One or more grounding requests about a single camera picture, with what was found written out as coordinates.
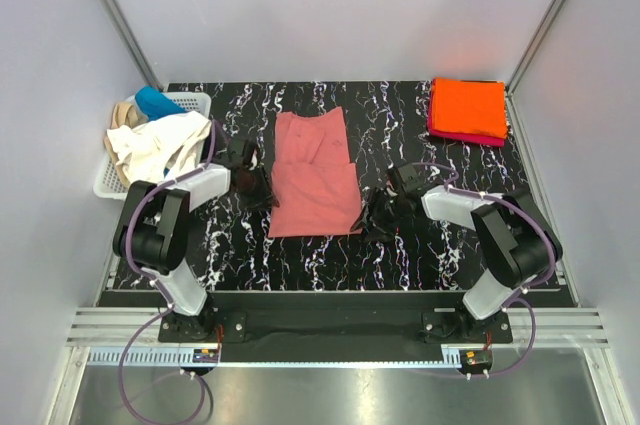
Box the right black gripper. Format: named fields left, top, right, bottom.
left=350, top=187, right=407, bottom=243

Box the salmon pink t-shirt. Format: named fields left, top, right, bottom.
left=268, top=107, right=362, bottom=238

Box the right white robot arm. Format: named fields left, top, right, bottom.
left=351, top=162, right=563, bottom=344

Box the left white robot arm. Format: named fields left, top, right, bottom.
left=112, top=138, right=278, bottom=341

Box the white t-shirt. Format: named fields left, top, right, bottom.
left=106, top=111, right=212, bottom=187

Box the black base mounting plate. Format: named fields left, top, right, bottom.
left=159, top=291, right=512, bottom=367

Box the blue t-shirt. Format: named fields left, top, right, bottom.
left=134, top=86, right=186, bottom=121

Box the folded orange t-shirt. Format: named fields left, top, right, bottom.
left=428, top=77, right=508, bottom=140

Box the white plastic laundry basket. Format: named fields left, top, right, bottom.
left=93, top=91, right=211, bottom=201

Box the beige t-shirt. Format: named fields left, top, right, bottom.
left=104, top=101, right=149, bottom=170

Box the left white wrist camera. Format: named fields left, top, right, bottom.
left=249, top=153, right=260, bottom=170

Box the right aluminium frame post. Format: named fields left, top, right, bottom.
left=505, top=0, right=601, bottom=94

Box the aluminium frame post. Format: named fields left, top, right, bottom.
left=100, top=0, right=165, bottom=90
left=505, top=0, right=601, bottom=94

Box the white slotted cable duct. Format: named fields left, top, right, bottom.
left=88, top=346, right=479, bottom=369

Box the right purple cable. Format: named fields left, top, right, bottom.
left=409, top=162, right=559, bottom=380

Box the left aluminium frame post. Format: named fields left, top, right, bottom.
left=100, top=0, right=165, bottom=90

